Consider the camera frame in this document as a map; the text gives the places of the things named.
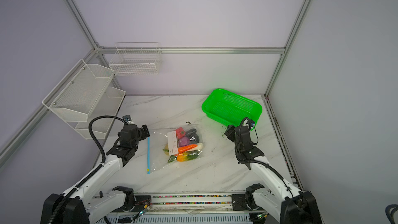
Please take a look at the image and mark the purple onion toy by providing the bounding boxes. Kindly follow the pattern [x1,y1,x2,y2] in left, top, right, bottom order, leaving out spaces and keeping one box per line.
[178,136,190,147]

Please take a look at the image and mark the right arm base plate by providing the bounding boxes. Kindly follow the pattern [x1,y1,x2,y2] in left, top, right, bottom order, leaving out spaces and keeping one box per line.
[231,193,273,212]

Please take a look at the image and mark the red pepper toy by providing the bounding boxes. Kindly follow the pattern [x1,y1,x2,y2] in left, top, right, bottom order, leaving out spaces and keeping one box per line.
[175,127,186,140]

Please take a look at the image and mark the clear zip bag blue zipper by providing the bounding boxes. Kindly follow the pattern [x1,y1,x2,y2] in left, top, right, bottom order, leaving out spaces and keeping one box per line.
[147,124,205,174]

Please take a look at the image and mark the orange carrot toy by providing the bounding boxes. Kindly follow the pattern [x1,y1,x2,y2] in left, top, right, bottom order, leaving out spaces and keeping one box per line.
[178,144,197,154]

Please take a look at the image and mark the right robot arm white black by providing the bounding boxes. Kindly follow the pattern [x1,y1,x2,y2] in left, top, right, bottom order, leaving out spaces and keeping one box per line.
[224,125,322,224]

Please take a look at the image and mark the white mesh upper shelf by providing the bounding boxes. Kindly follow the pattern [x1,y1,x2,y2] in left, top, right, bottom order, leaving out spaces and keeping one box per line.
[42,60,115,122]

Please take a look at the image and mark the white wire wall basket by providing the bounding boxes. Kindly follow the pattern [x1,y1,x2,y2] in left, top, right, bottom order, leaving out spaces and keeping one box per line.
[109,42,163,76]

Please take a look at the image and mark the black corrugated cable hose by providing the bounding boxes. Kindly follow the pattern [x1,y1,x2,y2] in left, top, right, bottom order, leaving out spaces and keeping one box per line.
[46,115,125,224]

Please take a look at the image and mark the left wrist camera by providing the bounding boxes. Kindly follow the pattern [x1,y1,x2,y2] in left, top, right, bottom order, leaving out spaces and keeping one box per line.
[122,115,134,125]

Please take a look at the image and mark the white mesh lower shelf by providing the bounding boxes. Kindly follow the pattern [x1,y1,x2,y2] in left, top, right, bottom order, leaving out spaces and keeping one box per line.
[74,87,125,140]

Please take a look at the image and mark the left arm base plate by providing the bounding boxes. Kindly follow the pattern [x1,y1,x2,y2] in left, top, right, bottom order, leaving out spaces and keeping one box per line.
[112,195,152,213]

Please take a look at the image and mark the green plastic basket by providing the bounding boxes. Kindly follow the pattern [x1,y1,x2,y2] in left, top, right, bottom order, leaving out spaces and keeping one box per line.
[202,88,262,126]

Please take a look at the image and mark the yellow lemon toy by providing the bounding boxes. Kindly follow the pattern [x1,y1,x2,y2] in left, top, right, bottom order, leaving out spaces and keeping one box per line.
[163,144,170,156]

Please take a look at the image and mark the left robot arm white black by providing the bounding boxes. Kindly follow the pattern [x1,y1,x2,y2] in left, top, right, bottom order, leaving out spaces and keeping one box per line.
[40,124,150,224]

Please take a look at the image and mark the black round avocado toy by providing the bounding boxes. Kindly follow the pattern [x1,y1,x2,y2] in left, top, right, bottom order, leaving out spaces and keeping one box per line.
[189,134,200,144]

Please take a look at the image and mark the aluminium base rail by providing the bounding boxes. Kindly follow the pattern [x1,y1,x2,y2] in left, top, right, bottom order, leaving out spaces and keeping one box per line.
[60,190,319,217]

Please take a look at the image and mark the white mesh shelf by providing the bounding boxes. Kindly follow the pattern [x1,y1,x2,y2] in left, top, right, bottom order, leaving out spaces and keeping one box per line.
[42,60,115,122]
[74,87,125,140]

